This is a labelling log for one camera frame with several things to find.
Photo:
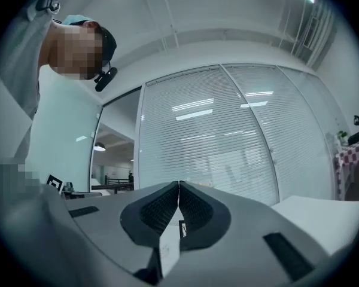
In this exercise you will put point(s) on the glass wall with white blinds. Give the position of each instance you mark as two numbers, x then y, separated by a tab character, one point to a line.
212	136

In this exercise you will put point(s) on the frosted glass door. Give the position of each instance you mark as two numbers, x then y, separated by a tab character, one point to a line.
65	136

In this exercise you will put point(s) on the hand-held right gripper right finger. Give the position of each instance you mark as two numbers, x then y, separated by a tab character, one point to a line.
251	220

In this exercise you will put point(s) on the table with checkered cloth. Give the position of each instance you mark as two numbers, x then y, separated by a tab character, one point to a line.
356	160

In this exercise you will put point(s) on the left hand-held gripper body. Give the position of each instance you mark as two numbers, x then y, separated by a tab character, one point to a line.
55	184

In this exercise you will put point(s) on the small green potted plant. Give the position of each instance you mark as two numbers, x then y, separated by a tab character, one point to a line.
342	136

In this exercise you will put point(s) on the ceiling air vent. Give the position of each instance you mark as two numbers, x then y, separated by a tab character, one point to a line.
315	37

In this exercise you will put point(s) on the black metal railing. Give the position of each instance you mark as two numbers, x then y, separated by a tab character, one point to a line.
116	186

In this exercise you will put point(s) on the black case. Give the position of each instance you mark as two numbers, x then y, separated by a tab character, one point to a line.
356	138

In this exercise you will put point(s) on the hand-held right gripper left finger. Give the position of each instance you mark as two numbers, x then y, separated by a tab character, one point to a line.
107	220

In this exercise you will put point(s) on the person's head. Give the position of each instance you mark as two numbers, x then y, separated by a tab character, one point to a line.
74	52

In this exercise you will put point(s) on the round pendant lamp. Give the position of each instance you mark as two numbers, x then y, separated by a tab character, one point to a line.
100	147

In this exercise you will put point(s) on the person's gray shirt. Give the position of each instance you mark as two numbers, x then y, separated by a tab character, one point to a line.
15	70

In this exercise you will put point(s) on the black head-mounted camera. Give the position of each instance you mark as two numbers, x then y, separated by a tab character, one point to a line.
106	79

